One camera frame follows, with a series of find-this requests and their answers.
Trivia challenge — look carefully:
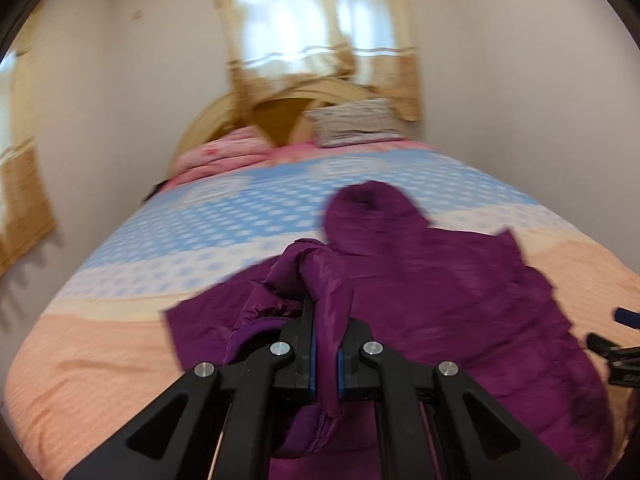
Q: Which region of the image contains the pink folded blanket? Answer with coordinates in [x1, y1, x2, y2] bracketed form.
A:
[167, 127, 273, 186]

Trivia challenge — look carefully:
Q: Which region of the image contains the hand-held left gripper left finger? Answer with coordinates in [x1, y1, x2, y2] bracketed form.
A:
[65, 294, 318, 480]

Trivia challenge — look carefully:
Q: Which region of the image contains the patterned bed sheet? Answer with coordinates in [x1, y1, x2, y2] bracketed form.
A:
[5, 140, 640, 480]

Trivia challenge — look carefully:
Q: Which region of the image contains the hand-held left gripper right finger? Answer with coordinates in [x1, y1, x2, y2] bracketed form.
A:
[336, 316, 583, 480]

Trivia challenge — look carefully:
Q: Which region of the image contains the purple puffer jacket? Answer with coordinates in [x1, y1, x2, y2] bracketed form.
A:
[165, 180, 618, 480]

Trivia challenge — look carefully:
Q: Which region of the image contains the wooden headboard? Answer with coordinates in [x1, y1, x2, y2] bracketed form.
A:
[167, 77, 396, 181]

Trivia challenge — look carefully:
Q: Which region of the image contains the striped pillow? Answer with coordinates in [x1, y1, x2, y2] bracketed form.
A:
[305, 97, 403, 148]

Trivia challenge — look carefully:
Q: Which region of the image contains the beige window curtain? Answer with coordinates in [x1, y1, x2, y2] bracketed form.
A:
[212, 0, 423, 123]
[0, 47, 56, 276]

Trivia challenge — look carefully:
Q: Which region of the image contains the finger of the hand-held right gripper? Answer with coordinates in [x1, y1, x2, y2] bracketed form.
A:
[586, 332, 640, 388]
[614, 306, 640, 331]

